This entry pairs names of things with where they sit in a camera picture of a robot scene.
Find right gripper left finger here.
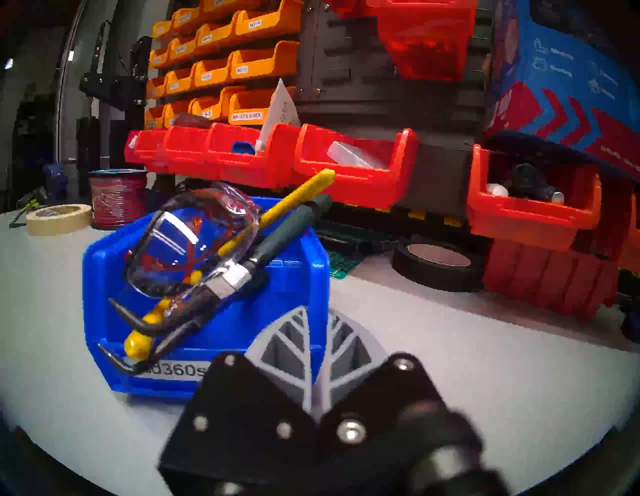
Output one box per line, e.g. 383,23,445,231
244,305,314,412

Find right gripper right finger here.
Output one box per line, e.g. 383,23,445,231
318,309,390,417

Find blue labelled storage bin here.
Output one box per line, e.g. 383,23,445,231
82,196,332,401

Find clear safety glasses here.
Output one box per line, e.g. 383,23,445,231
97,181,263,376

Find blue cleaning cloths box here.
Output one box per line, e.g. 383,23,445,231
482,0,640,181

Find green cutting mat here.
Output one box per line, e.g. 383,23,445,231
312,215,401,281

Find wide black tape roll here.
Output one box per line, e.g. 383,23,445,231
391,236,488,293

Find red stackable parts bin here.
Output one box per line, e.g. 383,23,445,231
164,125,213,178
466,145,603,252
206,122,303,190
124,129,168,173
592,175,640,273
294,124,420,211

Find clear plastic bag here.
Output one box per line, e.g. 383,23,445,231
327,141,388,171

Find white paper packet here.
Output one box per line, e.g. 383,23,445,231
255,78,302,152

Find orange bin labelled M4-0.7 HEX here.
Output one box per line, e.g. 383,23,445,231
228,87,297,126

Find orange bin labelled M2.5-5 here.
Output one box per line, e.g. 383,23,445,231
189,86,247,122

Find black canister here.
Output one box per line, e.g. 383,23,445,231
507,162,556,201

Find orange bin labelled M2.5-6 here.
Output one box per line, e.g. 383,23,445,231
162,99,193,127

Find beige masking tape roll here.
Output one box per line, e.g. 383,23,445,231
26,204,94,237

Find orange bin labelled M3-6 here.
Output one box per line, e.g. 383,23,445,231
229,41,300,81

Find orange bin labelled M3-8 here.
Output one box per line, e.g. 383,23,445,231
192,56,234,87

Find orange bin labelled M3-12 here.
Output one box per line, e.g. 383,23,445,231
165,67,197,95

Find blue bench vise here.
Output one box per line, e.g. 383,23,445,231
42,164,68,203

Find red louvre bin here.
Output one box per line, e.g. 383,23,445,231
327,0,381,18
367,0,478,82

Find black metal press stand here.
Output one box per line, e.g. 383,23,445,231
79,36,153,126

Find orange bin labelled M4X4X6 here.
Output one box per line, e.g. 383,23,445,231
168,35,201,60

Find orange bin labelled M4-6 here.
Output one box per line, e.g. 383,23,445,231
196,22,238,50

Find orange bin labelled M3-4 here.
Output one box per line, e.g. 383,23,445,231
234,0,304,37

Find orange bin labelled M3X8 BAD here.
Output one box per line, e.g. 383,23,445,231
171,6,205,25

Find dark green handled pliers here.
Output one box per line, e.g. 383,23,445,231
200,194,333,306

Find yellow handled pliers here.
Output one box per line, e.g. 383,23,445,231
122,168,337,362

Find red wire spool blue label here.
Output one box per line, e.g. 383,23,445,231
89,169,149,231

